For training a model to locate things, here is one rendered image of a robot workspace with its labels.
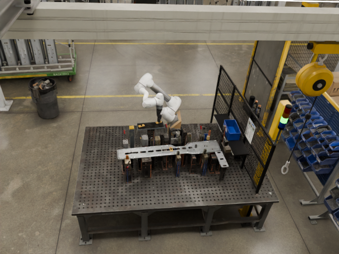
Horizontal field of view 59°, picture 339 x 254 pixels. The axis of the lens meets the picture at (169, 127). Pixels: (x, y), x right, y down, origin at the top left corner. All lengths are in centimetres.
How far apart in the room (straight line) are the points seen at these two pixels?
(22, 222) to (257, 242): 325
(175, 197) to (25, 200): 230
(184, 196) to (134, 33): 294
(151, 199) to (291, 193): 245
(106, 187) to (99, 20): 304
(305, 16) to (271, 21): 13
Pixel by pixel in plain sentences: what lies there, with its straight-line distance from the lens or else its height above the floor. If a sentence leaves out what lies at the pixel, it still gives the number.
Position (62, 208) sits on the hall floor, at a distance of 477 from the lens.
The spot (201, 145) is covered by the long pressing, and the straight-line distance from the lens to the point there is 411.
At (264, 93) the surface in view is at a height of 77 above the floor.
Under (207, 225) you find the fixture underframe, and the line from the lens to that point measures 429.
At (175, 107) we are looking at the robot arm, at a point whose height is 113.
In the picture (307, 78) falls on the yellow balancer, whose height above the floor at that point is 310.
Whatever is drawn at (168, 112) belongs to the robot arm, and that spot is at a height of 108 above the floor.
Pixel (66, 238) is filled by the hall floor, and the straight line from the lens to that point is 448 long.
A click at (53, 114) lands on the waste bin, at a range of 632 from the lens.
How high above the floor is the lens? 375
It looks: 39 degrees down
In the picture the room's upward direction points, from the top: 4 degrees clockwise
